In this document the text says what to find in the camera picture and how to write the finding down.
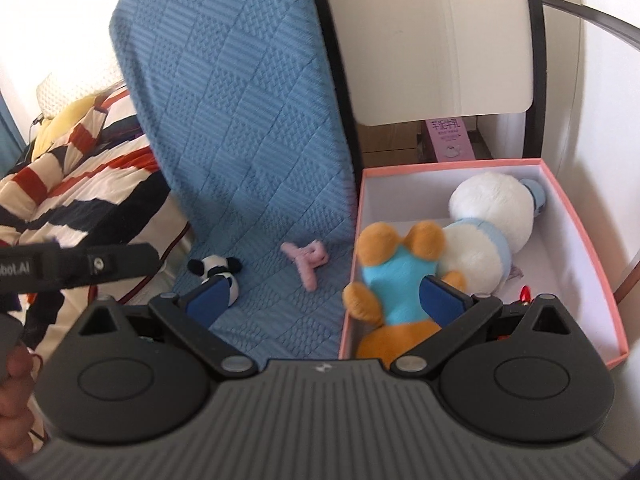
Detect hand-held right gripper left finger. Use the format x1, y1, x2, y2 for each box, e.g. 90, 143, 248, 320
79, 275, 260, 380

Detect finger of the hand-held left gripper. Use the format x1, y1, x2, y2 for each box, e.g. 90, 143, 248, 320
56, 242, 169, 291

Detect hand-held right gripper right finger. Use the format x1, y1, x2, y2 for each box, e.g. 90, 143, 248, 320
390, 275, 573, 379

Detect small panda plush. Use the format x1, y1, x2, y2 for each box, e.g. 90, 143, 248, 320
187, 254, 244, 309

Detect orange plush toy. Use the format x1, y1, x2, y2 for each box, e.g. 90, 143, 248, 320
342, 220, 469, 369

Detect red black ant figure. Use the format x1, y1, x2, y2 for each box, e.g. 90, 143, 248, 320
487, 284, 535, 341

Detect pink fuzzy hair clip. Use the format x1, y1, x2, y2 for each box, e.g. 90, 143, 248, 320
279, 239, 331, 291

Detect white plush doll blue scarf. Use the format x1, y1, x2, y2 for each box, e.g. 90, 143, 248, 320
439, 171, 549, 294

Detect pink cardboard box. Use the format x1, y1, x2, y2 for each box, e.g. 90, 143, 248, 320
337, 158, 630, 369

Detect person's left hand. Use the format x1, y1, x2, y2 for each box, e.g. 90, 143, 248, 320
0, 344, 42, 461

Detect striped quilt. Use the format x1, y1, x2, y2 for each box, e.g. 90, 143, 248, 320
0, 87, 194, 357

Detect blue curtain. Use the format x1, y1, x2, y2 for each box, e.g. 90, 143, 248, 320
0, 94, 27, 172

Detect yellow pillow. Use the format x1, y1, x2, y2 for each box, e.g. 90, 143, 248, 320
32, 92, 109, 162

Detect pink printed carton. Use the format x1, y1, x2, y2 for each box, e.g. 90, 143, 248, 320
424, 115, 476, 164

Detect white knitted cloth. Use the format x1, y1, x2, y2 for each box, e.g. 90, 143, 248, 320
37, 62, 127, 117

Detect blue textured sofa cover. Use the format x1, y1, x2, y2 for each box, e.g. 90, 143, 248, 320
109, 0, 372, 362

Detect red cable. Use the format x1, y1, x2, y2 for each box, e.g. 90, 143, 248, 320
22, 222, 192, 448

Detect black chair frame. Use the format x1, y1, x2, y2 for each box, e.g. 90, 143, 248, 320
520, 0, 640, 162

